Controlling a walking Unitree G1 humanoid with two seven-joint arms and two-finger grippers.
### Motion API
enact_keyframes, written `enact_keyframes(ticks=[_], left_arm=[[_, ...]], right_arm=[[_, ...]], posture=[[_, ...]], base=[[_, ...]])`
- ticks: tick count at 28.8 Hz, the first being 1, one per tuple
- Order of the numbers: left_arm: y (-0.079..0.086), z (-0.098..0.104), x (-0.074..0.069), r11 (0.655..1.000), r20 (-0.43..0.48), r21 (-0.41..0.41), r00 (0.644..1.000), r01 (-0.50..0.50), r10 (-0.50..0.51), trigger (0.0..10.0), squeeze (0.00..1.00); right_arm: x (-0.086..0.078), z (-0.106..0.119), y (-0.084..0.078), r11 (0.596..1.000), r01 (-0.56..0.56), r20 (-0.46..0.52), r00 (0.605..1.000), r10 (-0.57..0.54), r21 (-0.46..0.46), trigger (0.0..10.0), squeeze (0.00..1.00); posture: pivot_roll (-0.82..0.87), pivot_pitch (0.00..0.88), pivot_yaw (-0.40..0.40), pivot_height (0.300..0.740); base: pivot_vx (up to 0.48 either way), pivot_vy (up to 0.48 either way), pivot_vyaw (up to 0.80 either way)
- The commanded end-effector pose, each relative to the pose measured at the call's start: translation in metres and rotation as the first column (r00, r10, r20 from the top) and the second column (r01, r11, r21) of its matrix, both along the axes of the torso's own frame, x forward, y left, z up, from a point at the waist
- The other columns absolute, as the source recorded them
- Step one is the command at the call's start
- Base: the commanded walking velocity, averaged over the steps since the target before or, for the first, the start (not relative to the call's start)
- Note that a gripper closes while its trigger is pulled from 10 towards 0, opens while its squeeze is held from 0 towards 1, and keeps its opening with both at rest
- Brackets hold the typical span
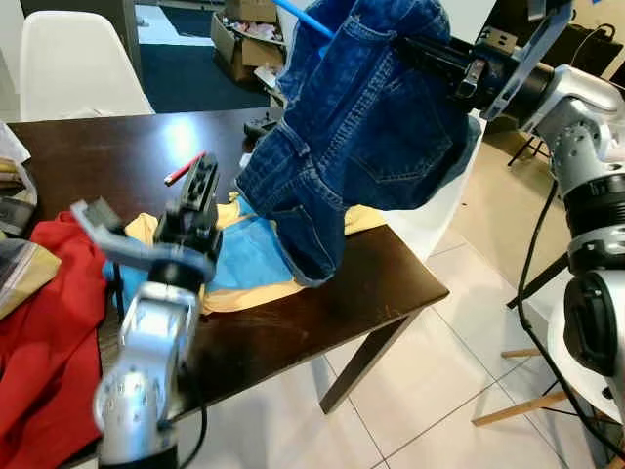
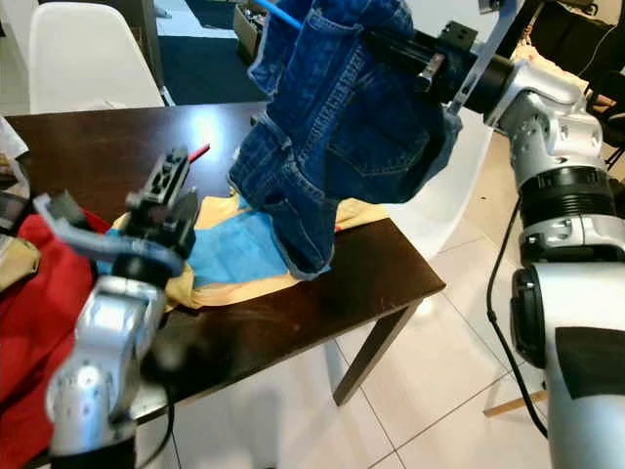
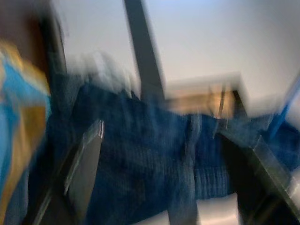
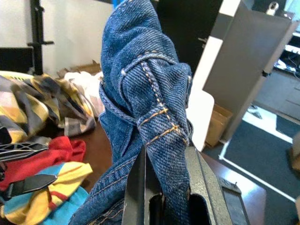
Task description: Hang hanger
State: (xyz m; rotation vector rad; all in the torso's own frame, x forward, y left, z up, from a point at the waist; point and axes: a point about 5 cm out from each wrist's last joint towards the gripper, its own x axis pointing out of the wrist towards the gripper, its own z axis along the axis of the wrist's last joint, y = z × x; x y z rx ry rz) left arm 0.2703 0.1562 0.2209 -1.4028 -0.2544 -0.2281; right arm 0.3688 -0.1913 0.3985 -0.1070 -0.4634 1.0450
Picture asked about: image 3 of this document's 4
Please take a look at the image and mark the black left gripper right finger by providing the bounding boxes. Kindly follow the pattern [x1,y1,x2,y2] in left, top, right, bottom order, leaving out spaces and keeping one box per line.
[219,131,300,225]

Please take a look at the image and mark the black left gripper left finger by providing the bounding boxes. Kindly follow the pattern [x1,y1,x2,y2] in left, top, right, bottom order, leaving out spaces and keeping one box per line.
[23,119,105,225]

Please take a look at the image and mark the blue denim jeans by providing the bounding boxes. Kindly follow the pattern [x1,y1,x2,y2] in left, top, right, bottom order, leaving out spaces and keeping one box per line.
[45,82,300,225]

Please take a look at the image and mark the blue plastic hanger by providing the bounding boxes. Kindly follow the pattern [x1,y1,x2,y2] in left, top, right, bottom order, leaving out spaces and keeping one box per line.
[269,75,300,140]

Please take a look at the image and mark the yellow and blue garment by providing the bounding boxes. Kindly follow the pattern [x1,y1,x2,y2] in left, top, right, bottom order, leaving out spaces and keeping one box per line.
[0,41,52,225]

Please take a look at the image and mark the brown cardboard box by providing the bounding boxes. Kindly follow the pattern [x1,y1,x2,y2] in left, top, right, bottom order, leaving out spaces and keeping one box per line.
[163,72,248,118]

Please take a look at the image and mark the dark brown wooden table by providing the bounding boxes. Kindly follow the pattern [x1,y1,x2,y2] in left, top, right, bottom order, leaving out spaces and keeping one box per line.
[23,0,166,103]

